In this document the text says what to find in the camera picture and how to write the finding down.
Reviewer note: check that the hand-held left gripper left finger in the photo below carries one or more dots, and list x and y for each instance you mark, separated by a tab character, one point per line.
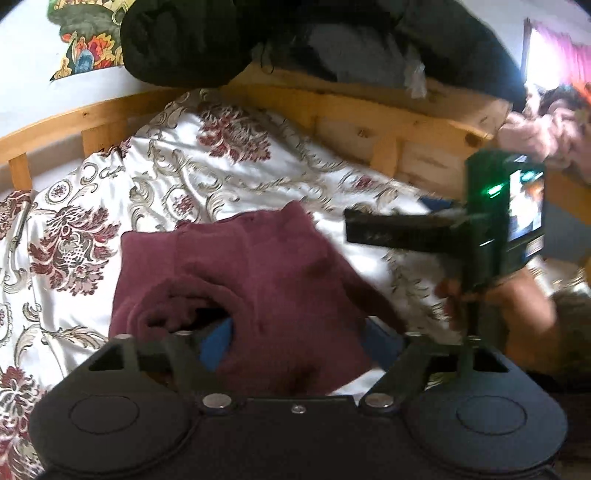
216	344

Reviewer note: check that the person's right forearm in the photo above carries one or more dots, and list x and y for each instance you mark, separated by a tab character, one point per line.
528	318

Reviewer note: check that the pile of pink clothes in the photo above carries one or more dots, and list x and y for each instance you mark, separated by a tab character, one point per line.
549	129

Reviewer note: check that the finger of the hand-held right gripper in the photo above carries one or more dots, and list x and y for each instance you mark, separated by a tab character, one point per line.
397	228
436	204

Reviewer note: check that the colourful wall poster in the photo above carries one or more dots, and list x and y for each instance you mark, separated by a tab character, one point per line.
85	50

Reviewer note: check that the pink curtain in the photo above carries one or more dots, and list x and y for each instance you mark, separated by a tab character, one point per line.
561	50

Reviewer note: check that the grey cloth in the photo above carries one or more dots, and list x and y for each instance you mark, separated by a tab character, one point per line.
351	50

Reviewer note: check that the black jacket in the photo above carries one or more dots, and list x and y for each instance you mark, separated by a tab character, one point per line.
184	41

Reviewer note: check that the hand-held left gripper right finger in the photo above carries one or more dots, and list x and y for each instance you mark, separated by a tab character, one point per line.
382	345

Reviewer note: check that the clear plastic bag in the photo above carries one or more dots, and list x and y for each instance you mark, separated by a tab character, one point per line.
415	78

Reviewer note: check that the floral white bedspread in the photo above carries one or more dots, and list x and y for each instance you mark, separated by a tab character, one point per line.
138	175

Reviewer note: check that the person's right hand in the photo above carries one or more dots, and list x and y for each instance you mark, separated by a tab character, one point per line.
453	302

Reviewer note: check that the maroon garment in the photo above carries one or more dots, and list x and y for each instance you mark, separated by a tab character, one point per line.
277	277

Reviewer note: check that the wooden bed frame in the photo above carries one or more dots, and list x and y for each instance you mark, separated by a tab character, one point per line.
286	99

